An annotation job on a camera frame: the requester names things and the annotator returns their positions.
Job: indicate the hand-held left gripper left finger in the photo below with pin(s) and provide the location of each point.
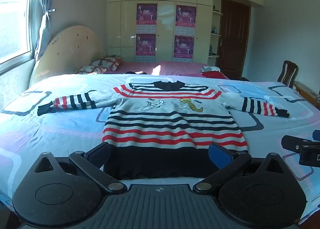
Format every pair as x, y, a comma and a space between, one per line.
97, 155

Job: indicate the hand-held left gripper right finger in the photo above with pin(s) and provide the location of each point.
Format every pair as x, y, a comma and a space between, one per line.
221, 155

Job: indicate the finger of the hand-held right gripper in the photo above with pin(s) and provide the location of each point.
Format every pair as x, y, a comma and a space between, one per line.
295, 144
316, 136

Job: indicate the striped knit sweater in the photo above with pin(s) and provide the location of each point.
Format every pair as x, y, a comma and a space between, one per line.
172, 124

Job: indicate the dark wooden chair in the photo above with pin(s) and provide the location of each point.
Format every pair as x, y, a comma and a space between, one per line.
287, 73

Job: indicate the red cloth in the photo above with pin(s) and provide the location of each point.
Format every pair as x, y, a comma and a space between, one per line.
215, 74

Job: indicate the striped folded cloth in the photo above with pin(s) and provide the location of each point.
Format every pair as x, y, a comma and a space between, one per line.
209, 69

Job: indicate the dark cloth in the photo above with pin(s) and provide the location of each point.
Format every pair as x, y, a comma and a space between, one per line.
135, 72

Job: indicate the pink bed sheet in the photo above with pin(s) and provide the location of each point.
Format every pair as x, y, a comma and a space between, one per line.
180, 68

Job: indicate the beige rounded headboard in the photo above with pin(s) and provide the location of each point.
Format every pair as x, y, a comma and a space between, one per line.
67, 51

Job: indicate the dark brown wooden door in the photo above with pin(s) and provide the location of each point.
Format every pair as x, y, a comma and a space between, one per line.
232, 39

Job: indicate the cream corner shelf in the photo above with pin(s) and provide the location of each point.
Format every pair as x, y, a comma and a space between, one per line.
215, 34

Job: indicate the cream built-in wardrobe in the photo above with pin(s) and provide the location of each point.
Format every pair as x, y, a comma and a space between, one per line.
165, 14

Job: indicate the blue grey curtain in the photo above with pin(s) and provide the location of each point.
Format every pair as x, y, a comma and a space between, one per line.
43, 11

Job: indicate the window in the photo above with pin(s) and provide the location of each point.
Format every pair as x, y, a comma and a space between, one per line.
13, 14

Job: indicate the purple wall poster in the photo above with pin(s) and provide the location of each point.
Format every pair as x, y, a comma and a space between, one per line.
146, 16
185, 18
183, 48
145, 46

